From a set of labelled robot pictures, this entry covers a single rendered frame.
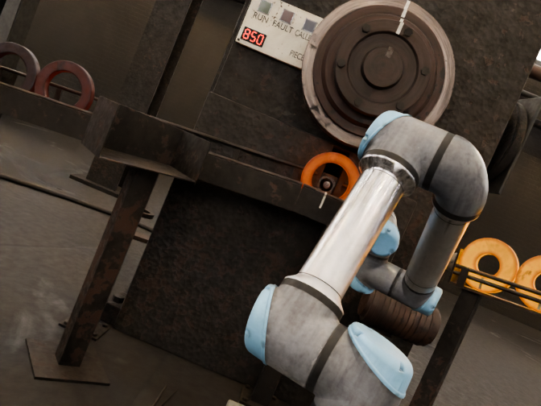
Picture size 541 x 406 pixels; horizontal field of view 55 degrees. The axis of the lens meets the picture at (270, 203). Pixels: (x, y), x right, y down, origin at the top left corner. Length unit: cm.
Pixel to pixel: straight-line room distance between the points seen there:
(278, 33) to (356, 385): 129
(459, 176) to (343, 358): 39
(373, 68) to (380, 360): 99
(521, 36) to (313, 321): 140
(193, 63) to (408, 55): 654
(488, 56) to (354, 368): 136
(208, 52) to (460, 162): 716
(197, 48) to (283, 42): 626
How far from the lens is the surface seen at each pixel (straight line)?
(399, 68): 160
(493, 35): 196
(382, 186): 94
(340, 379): 81
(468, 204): 102
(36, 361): 157
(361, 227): 90
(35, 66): 187
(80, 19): 862
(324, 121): 164
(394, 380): 81
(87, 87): 179
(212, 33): 806
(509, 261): 160
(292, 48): 181
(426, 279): 121
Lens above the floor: 73
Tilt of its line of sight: 4 degrees down
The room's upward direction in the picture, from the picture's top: 23 degrees clockwise
